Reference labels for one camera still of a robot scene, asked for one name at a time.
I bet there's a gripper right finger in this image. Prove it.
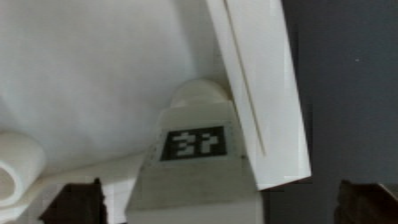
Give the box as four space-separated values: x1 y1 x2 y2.
334 180 398 224

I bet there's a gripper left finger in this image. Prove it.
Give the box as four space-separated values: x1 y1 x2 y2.
38 179 109 224

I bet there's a white square table top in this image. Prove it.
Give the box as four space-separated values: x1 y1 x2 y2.
0 0 311 224

